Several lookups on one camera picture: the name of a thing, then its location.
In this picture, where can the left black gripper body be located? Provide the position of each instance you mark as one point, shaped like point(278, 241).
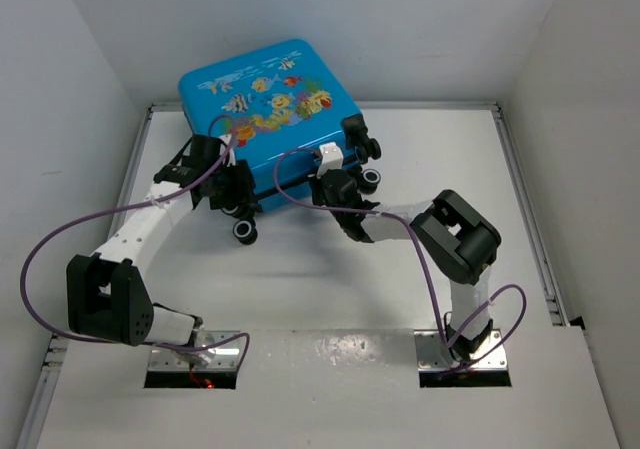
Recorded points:
point(230, 187)

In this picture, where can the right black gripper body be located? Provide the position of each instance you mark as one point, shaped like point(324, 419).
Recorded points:
point(320, 195)

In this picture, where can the blue suitcase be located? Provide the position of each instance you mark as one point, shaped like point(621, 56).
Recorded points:
point(291, 117)

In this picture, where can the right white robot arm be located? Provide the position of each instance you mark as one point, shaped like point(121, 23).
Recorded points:
point(459, 240)

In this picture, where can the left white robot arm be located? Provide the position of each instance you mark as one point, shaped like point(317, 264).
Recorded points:
point(106, 294)

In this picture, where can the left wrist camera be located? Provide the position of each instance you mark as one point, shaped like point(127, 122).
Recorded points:
point(191, 161)

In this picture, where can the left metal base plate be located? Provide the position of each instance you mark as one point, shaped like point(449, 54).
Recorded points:
point(222, 355)

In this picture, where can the metal base plate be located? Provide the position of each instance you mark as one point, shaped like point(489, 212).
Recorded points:
point(222, 355)
point(433, 357)

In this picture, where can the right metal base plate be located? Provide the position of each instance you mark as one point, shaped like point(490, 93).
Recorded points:
point(433, 357)

